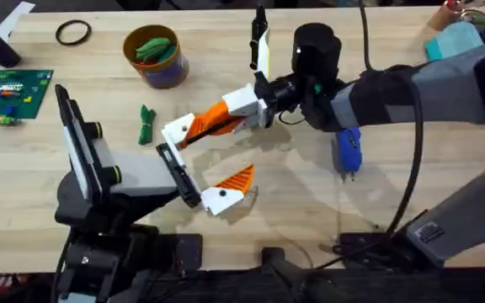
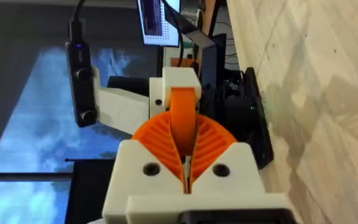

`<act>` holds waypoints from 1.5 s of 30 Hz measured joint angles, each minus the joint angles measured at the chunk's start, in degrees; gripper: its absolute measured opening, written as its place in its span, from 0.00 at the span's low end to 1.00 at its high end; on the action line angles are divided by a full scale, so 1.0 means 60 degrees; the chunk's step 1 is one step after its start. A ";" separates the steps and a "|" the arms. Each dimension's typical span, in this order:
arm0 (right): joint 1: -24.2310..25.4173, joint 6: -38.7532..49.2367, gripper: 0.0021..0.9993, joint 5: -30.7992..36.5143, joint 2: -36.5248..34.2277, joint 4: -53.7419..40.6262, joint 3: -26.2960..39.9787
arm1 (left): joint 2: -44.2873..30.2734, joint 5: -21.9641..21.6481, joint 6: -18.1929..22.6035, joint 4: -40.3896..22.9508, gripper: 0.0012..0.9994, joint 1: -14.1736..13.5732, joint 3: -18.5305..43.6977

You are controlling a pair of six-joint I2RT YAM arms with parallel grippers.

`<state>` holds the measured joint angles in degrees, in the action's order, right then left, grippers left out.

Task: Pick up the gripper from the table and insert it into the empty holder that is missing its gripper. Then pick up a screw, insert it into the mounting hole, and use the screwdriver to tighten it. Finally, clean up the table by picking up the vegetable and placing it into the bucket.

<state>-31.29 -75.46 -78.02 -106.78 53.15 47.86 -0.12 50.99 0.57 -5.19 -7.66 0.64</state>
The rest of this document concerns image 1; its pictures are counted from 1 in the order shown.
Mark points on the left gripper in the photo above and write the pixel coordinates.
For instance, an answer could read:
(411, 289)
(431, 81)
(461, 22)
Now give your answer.
(141, 172)

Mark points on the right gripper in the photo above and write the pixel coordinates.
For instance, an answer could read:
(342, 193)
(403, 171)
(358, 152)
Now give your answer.
(316, 54)

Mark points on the orange ribbed wedge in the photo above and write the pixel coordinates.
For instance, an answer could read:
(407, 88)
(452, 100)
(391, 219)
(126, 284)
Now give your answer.
(196, 126)

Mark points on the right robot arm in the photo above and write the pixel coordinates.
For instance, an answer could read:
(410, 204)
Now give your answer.
(444, 84)

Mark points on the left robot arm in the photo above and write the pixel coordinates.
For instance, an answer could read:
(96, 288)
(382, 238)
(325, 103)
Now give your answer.
(99, 261)

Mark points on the green vegetable toy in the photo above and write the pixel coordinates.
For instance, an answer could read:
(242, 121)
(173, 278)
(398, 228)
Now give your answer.
(146, 124)

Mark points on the blue electric screwdriver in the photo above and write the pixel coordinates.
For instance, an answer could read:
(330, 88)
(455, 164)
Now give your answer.
(349, 149)

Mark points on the right wrist upright plate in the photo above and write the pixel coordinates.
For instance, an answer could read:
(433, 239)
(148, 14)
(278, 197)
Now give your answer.
(259, 25)

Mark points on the wrist upright plate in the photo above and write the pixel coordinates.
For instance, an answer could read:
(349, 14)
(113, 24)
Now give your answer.
(74, 134)
(259, 25)

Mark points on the brown tub with toys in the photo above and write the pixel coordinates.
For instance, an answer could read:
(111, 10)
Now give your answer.
(162, 71)

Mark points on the left wrist upright plate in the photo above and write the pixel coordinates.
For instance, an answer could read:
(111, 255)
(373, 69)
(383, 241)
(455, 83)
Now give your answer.
(74, 134)

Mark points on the green board with blocks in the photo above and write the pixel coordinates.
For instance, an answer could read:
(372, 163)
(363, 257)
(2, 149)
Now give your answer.
(32, 101)

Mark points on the small green toy block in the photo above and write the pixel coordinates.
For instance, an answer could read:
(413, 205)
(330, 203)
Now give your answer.
(3, 120)

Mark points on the brown cardboard roll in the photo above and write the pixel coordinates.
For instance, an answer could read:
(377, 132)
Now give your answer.
(444, 17)

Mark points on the teal box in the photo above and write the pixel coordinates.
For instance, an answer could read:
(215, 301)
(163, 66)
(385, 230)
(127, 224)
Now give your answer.
(455, 40)

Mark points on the white paper sheet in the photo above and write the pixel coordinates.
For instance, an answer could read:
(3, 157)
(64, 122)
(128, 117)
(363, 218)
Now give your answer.
(15, 17)

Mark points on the black rail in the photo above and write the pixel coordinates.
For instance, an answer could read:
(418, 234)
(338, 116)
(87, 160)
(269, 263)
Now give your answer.
(394, 286)

